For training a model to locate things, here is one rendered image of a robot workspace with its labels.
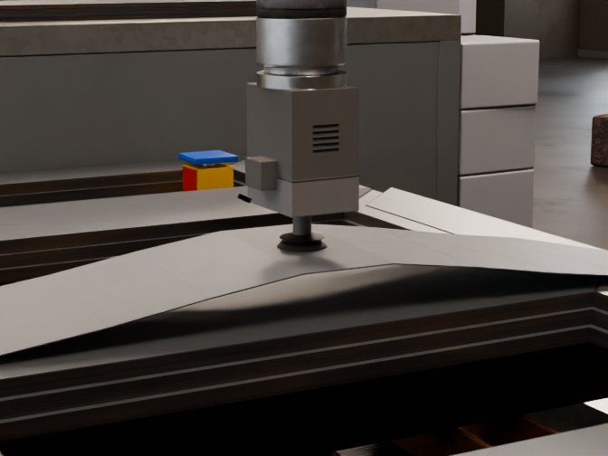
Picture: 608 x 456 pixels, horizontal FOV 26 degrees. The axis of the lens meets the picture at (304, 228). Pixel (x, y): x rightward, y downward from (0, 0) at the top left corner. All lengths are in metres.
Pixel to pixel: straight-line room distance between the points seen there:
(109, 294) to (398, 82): 1.11
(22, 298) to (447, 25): 1.19
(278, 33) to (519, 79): 3.81
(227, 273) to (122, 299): 0.09
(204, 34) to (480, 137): 2.92
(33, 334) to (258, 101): 0.28
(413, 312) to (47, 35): 0.90
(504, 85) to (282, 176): 3.76
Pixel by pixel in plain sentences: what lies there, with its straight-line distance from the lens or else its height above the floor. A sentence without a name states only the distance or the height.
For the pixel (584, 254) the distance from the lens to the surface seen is 1.29.
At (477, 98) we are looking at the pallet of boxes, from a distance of 4.75.
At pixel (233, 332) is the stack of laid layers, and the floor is 0.86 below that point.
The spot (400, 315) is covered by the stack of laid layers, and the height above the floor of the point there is 0.86.
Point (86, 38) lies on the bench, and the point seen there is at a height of 1.03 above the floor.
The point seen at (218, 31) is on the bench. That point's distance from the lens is 1.94.
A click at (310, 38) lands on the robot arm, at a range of 1.07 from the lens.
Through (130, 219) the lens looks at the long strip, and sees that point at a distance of 1.48.
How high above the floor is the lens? 1.14
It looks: 12 degrees down
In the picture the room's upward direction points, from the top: straight up
